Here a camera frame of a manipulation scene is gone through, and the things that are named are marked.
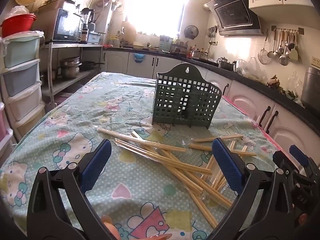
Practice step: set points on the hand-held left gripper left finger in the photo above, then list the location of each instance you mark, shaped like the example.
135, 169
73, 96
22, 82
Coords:
97, 162

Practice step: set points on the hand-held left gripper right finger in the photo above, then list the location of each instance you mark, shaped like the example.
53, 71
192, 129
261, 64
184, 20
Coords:
227, 165

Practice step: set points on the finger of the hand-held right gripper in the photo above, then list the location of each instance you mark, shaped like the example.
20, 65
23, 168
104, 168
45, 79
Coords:
298, 153
283, 161

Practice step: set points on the bunch of bamboo chopsticks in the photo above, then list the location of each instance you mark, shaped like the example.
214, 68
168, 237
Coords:
175, 161

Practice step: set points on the green plastic utensil basket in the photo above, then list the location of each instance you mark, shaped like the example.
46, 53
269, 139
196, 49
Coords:
170, 100

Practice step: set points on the person's left hand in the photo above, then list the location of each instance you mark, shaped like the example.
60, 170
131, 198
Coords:
111, 230

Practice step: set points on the cartoon cat printed tablecloth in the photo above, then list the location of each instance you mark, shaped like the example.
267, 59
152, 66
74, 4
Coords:
75, 120

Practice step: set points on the black kitchen countertop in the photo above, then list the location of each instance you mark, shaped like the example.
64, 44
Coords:
275, 96

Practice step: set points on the plastic bag of greens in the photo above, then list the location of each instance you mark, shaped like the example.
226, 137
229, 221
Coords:
292, 90

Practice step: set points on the grey rice cooker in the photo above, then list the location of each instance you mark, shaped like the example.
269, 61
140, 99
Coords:
311, 87

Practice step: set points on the white base cabinets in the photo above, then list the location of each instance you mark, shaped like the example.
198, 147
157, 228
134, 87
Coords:
245, 97

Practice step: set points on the ginger root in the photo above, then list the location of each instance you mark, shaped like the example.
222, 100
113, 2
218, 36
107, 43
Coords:
274, 83

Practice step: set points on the large steel ladle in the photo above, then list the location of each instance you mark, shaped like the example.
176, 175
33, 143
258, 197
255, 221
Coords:
283, 60

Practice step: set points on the large steel stockpot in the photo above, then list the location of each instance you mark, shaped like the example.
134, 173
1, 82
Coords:
70, 70

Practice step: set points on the black frying pan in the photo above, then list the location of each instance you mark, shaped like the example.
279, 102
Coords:
87, 66

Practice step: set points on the large clear plastic bag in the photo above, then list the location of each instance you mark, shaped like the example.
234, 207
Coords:
250, 70

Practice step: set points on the small steel pot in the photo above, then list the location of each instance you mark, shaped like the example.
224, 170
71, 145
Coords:
231, 66

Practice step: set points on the green spatula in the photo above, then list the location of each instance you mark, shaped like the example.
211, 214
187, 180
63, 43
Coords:
294, 53

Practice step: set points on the steel kettle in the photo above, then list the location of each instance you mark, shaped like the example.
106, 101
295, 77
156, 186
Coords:
222, 63

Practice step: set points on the small steel ladle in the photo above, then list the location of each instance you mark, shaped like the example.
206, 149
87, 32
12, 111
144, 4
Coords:
271, 54

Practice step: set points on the blue hanging bin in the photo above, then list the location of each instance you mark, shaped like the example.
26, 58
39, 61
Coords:
139, 58

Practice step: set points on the steel cooking pot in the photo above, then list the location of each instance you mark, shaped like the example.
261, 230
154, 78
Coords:
198, 55

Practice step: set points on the pastel plastic drawer tower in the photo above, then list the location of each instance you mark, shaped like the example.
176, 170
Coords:
21, 75

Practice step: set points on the metal shelf rack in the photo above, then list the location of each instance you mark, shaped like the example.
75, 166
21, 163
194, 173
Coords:
75, 45

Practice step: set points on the blue plastic box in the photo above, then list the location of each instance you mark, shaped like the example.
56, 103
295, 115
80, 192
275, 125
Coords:
95, 38

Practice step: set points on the yellow bowl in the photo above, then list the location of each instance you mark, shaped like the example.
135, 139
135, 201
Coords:
139, 45

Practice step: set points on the dark glass bottle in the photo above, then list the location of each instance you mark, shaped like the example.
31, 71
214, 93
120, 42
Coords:
84, 36

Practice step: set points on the black spice rack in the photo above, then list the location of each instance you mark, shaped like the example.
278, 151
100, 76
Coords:
178, 47

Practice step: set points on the wooden cutting board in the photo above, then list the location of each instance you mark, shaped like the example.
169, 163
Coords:
128, 33

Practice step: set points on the teal mini drawer organizer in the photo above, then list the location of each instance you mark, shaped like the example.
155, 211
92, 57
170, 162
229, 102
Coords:
165, 42

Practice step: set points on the black microwave oven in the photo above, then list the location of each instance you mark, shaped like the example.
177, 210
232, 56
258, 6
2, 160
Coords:
66, 26

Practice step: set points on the black blender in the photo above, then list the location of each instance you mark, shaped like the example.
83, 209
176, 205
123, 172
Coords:
86, 20

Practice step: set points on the black range hood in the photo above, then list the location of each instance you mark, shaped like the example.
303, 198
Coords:
232, 15

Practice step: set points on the red plastic basin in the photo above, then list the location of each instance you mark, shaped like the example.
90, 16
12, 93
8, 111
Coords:
17, 26

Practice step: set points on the kitchen window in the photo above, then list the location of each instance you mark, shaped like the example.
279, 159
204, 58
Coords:
157, 5

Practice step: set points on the white plastic bag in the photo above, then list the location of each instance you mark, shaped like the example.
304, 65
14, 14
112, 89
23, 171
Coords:
18, 10

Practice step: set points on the wall power socket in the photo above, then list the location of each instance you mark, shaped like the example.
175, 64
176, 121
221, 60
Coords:
316, 62

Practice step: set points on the metal utensil rail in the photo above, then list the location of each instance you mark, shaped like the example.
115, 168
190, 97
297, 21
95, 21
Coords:
301, 30

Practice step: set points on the small dark wall fan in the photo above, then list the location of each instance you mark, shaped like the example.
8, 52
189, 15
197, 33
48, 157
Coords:
191, 32

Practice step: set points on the small wall rack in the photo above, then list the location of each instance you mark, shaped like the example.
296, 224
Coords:
117, 6

